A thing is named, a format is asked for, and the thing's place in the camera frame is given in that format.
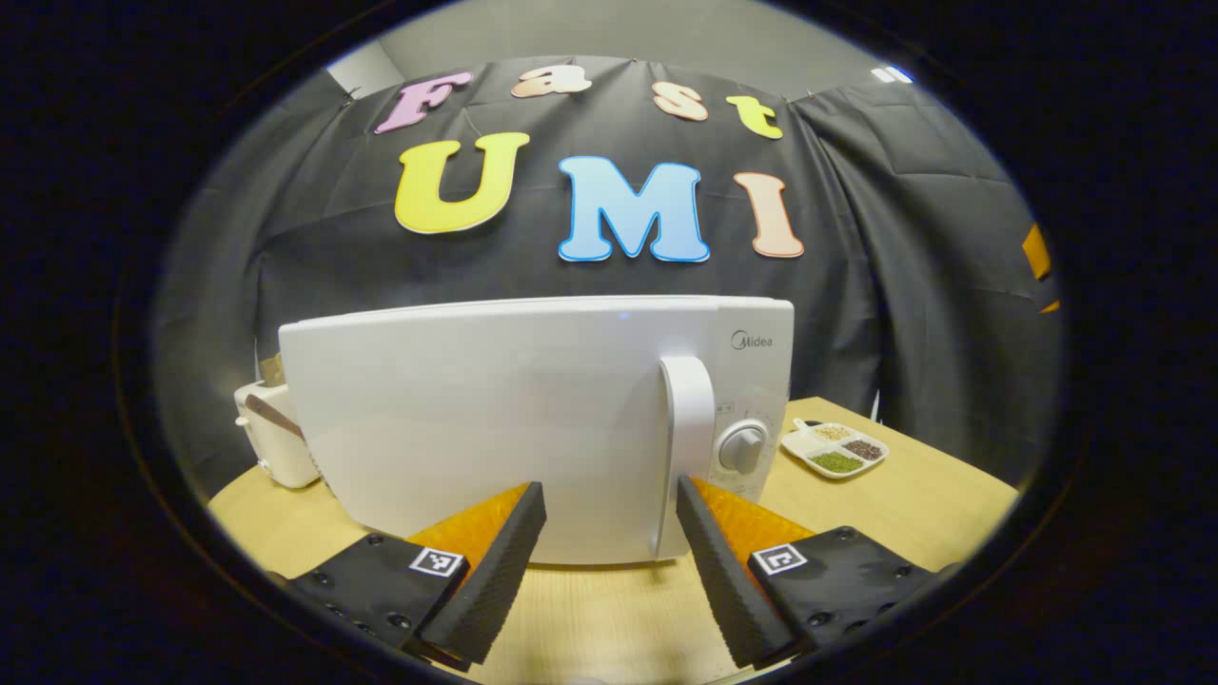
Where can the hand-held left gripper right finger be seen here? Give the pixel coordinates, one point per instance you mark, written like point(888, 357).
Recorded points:
point(728, 590)

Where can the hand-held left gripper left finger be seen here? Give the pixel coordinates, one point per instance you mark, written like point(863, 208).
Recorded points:
point(495, 580)

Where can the white microwave oven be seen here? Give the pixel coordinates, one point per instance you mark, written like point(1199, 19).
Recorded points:
point(476, 419)

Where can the white divided dish of beans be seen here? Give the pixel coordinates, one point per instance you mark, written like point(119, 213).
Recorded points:
point(837, 452)

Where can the small ceiling light panel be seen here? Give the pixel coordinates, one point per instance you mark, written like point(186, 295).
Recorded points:
point(893, 74)

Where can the white toaster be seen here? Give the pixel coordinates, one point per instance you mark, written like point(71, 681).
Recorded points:
point(276, 447)

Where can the brown bread slice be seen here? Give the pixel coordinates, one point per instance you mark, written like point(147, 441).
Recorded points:
point(272, 369)

